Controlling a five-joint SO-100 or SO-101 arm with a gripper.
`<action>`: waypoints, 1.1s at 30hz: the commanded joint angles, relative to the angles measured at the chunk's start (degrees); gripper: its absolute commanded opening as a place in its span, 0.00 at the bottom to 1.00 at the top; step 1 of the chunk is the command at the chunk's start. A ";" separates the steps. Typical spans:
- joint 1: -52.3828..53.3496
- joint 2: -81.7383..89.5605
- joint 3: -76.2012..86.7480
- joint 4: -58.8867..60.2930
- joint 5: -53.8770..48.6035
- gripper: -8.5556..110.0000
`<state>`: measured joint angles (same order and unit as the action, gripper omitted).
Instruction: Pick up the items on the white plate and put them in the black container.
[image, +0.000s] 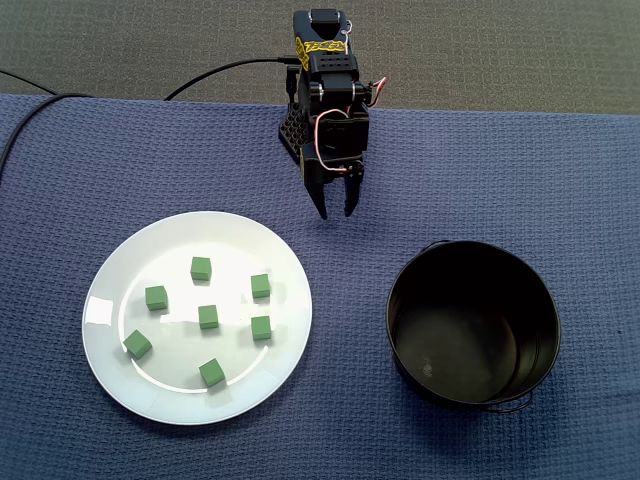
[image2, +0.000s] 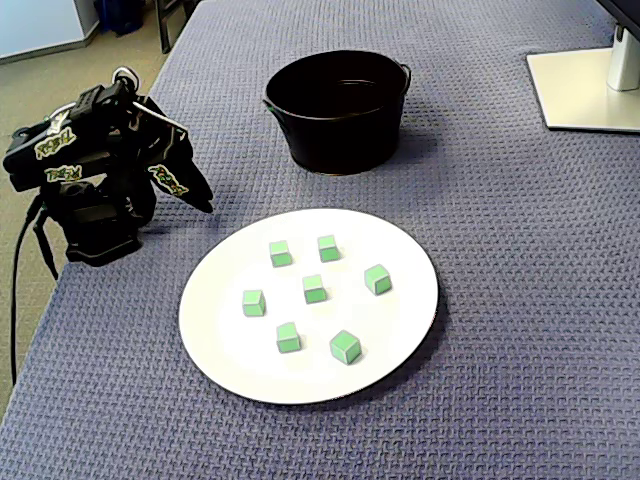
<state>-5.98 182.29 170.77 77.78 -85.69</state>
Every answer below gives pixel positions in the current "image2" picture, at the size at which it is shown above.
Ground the silver monitor stand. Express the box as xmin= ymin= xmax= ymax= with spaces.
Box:
xmin=526 ymin=23 xmax=640 ymax=134

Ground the blue woven table cloth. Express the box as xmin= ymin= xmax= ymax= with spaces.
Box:
xmin=0 ymin=0 xmax=640 ymax=480

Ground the black metal bucket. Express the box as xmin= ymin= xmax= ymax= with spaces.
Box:
xmin=262 ymin=49 xmax=414 ymax=176

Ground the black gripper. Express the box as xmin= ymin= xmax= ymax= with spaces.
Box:
xmin=127 ymin=97 xmax=216 ymax=214

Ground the short black plug cable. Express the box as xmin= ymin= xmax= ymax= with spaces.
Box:
xmin=33 ymin=214 xmax=60 ymax=280

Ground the dark chair frame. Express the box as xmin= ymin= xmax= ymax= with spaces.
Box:
xmin=153 ymin=0 xmax=201 ymax=54

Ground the black monitor screen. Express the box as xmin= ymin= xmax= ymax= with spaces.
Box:
xmin=597 ymin=0 xmax=640 ymax=30

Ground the thick black power cable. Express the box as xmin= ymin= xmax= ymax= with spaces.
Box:
xmin=9 ymin=197 xmax=49 ymax=387

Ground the dark blue bin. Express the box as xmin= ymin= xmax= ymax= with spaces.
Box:
xmin=94 ymin=0 xmax=156 ymax=37

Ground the green cube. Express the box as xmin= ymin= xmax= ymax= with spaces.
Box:
xmin=268 ymin=240 xmax=295 ymax=269
xmin=301 ymin=273 xmax=329 ymax=305
xmin=275 ymin=321 xmax=302 ymax=354
xmin=241 ymin=288 xmax=268 ymax=319
xmin=328 ymin=329 xmax=363 ymax=366
xmin=316 ymin=234 xmax=342 ymax=264
xmin=363 ymin=263 xmax=393 ymax=297

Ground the white round plate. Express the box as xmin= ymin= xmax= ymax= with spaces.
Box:
xmin=178 ymin=207 xmax=440 ymax=406

